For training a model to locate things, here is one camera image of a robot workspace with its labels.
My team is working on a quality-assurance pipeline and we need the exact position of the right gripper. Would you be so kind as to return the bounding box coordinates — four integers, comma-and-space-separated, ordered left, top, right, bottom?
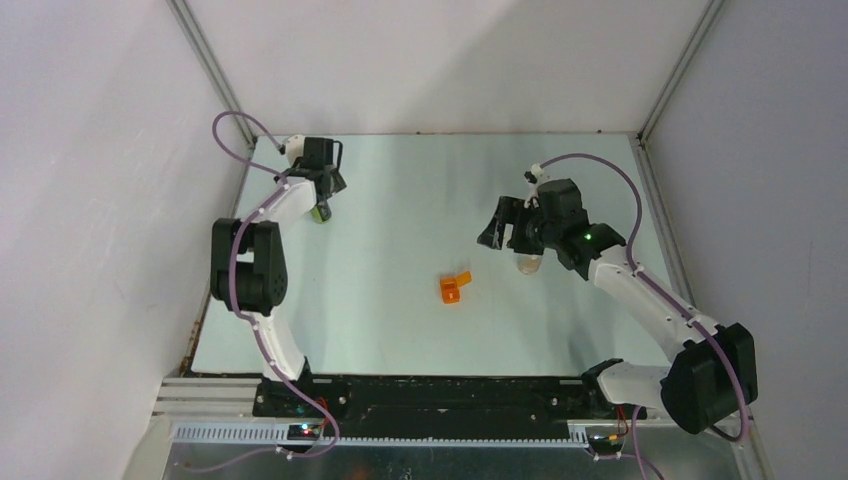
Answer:
477, 196, 561, 256

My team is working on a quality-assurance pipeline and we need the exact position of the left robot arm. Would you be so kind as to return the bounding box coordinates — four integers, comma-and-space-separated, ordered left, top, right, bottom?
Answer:
210, 135, 347, 417

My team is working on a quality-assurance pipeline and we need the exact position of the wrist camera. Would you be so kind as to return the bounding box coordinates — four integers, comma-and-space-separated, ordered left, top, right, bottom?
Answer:
278, 134, 306, 166
524, 163, 550, 203

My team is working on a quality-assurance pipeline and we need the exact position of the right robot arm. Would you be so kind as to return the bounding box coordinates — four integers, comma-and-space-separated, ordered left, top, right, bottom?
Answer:
477, 179, 759, 434

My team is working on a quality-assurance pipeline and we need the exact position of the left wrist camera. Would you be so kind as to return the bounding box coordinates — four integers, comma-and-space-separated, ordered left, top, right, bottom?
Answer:
278, 134, 306, 166

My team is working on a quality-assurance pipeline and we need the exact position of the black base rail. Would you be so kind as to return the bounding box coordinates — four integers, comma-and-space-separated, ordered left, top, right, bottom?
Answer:
252, 374, 635, 441

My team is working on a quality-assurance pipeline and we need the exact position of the green pill bottle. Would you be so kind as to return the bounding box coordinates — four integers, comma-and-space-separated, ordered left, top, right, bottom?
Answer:
310, 202, 332, 224

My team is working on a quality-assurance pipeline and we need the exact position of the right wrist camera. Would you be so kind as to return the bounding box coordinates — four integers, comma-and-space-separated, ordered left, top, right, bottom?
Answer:
524, 163, 550, 203

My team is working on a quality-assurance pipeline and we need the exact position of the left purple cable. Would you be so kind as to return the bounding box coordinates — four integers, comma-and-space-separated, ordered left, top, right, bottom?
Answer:
211, 111, 342, 462

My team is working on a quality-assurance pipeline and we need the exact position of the clear pill bottle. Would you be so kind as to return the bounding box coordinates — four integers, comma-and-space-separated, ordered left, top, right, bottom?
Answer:
516, 253, 544, 275

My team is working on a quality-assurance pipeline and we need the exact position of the orange pill box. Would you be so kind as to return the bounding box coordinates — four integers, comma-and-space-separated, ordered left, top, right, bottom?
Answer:
439, 271, 473, 305

